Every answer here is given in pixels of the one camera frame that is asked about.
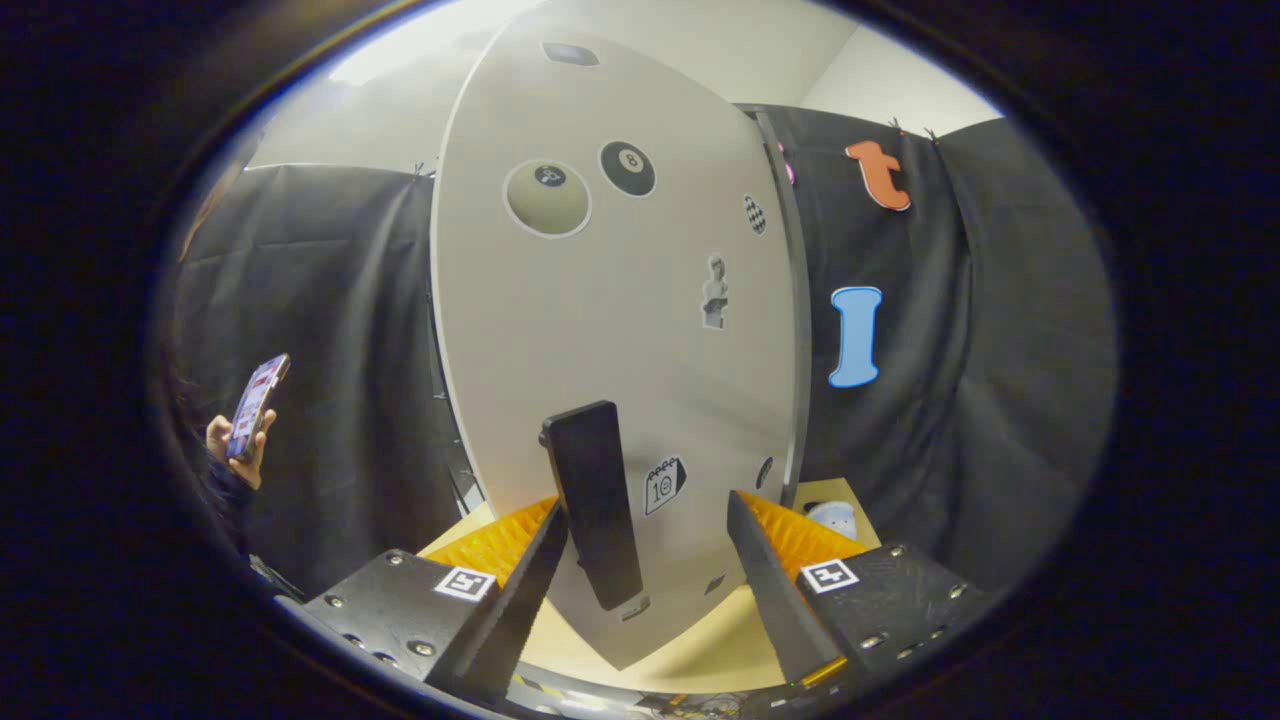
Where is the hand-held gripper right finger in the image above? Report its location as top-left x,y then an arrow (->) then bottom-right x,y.
726,490 -> 996,691

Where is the black backdrop cloth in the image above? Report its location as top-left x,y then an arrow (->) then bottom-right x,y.
165,103 -> 1119,601

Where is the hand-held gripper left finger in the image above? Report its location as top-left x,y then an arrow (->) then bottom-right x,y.
275,497 -> 569,706

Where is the black door handle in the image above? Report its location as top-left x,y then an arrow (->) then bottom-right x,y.
540,400 -> 645,612

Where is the light blue white round object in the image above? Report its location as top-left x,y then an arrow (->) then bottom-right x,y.
804,500 -> 859,542

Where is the white cabinet door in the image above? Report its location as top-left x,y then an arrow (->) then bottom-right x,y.
430,18 -> 801,672

